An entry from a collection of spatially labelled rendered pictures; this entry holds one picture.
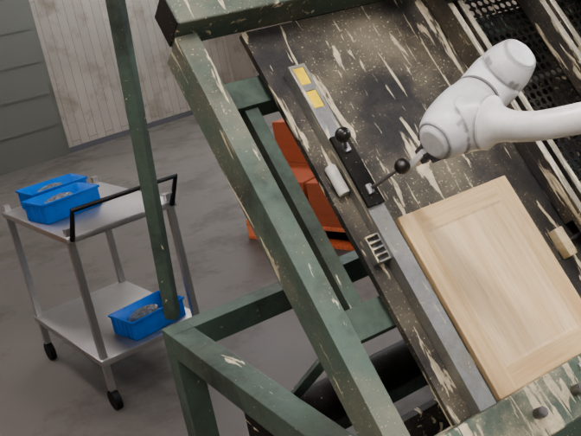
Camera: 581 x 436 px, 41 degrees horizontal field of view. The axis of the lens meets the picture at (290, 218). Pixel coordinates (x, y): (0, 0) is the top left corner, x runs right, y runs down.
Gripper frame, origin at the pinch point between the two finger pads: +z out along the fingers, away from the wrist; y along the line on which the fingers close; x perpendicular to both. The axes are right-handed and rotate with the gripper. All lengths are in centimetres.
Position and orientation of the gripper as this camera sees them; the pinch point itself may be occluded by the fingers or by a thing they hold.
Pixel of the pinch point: (420, 157)
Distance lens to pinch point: 185.1
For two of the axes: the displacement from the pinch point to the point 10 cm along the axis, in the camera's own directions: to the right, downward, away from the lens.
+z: -3.2, 4.2, 8.5
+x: -8.3, 3.1, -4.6
